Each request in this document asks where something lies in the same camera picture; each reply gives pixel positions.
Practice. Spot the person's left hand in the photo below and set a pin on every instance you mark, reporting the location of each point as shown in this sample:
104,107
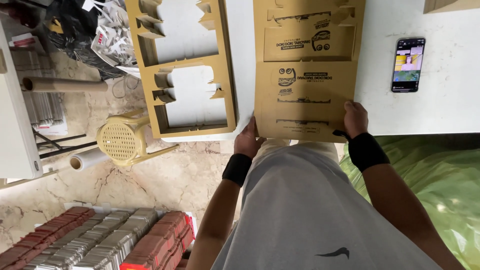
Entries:
245,141

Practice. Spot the person's right hand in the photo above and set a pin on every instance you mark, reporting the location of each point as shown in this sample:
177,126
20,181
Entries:
355,119

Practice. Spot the person's right fingers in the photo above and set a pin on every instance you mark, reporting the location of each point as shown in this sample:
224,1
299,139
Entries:
349,107

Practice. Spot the printed brown cardboard sheet stack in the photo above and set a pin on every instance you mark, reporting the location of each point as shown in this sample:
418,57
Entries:
305,71

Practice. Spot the black right wristband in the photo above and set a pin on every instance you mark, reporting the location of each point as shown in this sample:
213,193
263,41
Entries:
365,151

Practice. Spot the black wristband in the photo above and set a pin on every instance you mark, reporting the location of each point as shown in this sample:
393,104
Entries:
365,151
237,169

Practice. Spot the person's beige trousers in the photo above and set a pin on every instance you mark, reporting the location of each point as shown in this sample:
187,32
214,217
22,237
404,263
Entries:
288,145

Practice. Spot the black smartphone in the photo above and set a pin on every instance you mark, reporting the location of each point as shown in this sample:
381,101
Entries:
408,64

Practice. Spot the green plastic bag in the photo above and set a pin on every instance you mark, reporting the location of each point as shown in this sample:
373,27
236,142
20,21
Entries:
431,187

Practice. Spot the person's grey shirt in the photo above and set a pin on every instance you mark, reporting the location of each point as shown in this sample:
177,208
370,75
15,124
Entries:
311,217

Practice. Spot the black left wristband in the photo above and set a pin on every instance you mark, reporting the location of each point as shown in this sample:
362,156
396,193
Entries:
237,169

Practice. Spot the brown cardboard box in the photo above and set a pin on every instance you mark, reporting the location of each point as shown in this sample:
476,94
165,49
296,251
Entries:
450,5

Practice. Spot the stack of cut-out cardboard frames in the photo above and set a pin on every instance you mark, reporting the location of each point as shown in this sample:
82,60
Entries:
148,56

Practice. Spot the beige plastic chair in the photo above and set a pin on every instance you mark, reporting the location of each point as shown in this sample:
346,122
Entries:
122,140

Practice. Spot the clear plastic film roll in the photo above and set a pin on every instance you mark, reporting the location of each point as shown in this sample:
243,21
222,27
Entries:
87,159

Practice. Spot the black bag of paper scraps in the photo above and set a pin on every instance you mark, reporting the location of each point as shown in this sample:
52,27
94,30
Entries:
88,33

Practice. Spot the brown cardboard tube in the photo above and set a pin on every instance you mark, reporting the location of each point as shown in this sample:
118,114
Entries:
63,84

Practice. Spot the rows of red grey cartons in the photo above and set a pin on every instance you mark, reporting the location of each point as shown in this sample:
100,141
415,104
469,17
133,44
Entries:
93,240

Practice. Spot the stack of flat grey cartons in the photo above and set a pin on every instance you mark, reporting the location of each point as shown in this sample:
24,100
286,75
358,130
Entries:
41,101

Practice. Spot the white folding table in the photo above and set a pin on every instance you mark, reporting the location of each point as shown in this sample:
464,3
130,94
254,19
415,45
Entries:
17,127

